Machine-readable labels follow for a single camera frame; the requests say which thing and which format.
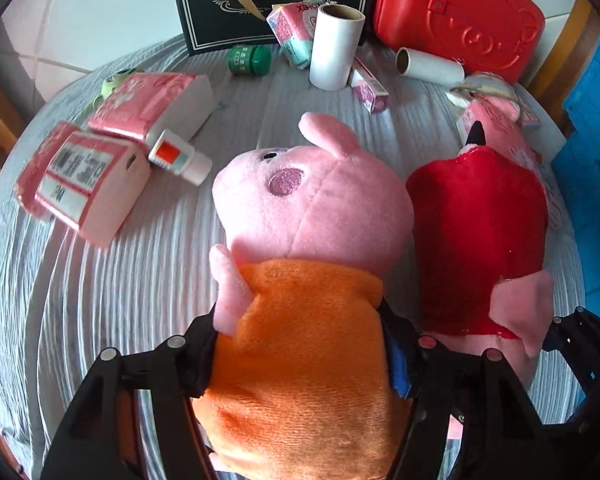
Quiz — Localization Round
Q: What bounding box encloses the white paper roll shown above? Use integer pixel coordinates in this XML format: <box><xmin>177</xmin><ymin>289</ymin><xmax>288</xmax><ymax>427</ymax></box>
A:
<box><xmin>396</xmin><ymin>47</ymin><xmax>466</xmax><ymax>83</ymax></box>
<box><xmin>309</xmin><ymin>4</ymin><xmax>366</xmax><ymax>91</ymax></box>

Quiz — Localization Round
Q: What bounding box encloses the white padded headboard wooden frame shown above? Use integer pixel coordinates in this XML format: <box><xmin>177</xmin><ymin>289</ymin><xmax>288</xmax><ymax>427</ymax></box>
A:
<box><xmin>0</xmin><ymin>0</ymin><xmax>600</xmax><ymax>161</ymax></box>

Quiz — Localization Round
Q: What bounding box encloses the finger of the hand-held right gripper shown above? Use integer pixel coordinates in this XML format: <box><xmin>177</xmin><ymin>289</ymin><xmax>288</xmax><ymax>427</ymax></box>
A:
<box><xmin>544</xmin><ymin>310</ymin><xmax>600</xmax><ymax>402</ymax></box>

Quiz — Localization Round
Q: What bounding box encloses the green frog toy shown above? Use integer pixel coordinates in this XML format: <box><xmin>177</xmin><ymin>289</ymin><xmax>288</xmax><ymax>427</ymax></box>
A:
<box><xmin>100</xmin><ymin>70</ymin><xmax>136</xmax><ymax>102</ymax></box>

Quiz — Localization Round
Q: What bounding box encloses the pink sanitary pad pack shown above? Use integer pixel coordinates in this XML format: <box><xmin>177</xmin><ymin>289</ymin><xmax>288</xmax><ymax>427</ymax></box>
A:
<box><xmin>266</xmin><ymin>1</ymin><xmax>326</xmax><ymax>68</ymax></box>

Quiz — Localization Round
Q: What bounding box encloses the black gift bag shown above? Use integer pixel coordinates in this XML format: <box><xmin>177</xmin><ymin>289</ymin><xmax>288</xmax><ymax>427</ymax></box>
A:
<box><xmin>169</xmin><ymin>0</ymin><xmax>376</xmax><ymax>56</ymax></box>

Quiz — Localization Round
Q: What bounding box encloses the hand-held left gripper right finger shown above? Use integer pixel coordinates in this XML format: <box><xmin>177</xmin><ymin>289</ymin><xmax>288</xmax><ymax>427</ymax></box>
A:
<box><xmin>380</xmin><ymin>305</ymin><xmax>546</xmax><ymax>480</ymax></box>

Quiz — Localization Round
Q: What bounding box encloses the pink pig plush red dress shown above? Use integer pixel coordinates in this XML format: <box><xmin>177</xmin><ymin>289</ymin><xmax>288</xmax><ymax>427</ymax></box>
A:
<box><xmin>405</xmin><ymin>120</ymin><xmax>553</xmax><ymax>393</ymax></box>

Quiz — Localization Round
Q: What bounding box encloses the holographic tape roll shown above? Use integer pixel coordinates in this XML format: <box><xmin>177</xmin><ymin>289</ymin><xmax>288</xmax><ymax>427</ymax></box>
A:
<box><xmin>447</xmin><ymin>72</ymin><xmax>523</xmax><ymax>111</ymax></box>

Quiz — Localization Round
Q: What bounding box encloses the small pink glitter box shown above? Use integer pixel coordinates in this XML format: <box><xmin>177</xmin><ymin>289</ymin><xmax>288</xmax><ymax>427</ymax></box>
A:
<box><xmin>350</xmin><ymin>55</ymin><xmax>388</xmax><ymax>113</ymax></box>

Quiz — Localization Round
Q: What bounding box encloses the red bear suitcase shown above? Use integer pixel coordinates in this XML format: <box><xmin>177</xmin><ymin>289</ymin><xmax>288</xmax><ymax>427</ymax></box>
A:
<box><xmin>372</xmin><ymin>0</ymin><xmax>546</xmax><ymax>83</ymax></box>

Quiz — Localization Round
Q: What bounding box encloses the blue plastic crate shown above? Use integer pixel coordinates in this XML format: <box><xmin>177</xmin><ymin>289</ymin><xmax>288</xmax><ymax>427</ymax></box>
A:
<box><xmin>550</xmin><ymin>35</ymin><xmax>600</xmax><ymax>311</ymax></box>

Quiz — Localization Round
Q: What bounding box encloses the pink pig plush orange dress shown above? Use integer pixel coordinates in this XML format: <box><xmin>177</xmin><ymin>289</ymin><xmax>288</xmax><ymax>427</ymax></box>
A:
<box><xmin>207</xmin><ymin>111</ymin><xmax>416</xmax><ymax>480</ymax></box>

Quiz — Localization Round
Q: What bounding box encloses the blue striped bedsheet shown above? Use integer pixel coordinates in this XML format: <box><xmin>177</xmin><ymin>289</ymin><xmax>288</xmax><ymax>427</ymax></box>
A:
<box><xmin>0</xmin><ymin>35</ymin><xmax>596</xmax><ymax>480</ymax></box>

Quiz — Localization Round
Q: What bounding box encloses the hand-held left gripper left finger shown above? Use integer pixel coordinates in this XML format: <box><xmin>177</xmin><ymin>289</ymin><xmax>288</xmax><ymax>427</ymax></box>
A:
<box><xmin>40</xmin><ymin>315</ymin><xmax>220</xmax><ymax>480</ymax></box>

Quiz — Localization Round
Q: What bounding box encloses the pink tissue pack white label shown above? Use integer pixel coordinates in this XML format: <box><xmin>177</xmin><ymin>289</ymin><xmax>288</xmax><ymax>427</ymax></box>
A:
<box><xmin>36</xmin><ymin>130</ymin><xmax>152</xmax><ymax>249</ymax></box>

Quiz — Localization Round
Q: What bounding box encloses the green bottle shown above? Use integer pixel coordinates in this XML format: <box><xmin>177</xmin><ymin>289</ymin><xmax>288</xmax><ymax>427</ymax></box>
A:
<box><xmin>228</xmin><ymin>45</ymin><xmax>272</xmax><ymax>77</ymax></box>

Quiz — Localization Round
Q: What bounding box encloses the white bottle red label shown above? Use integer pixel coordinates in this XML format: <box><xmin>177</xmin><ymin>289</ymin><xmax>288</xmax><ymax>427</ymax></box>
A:
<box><xmin>147</xmin><ymin>127</ymin><xmax>213</xmax><ymax>186</ymax></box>

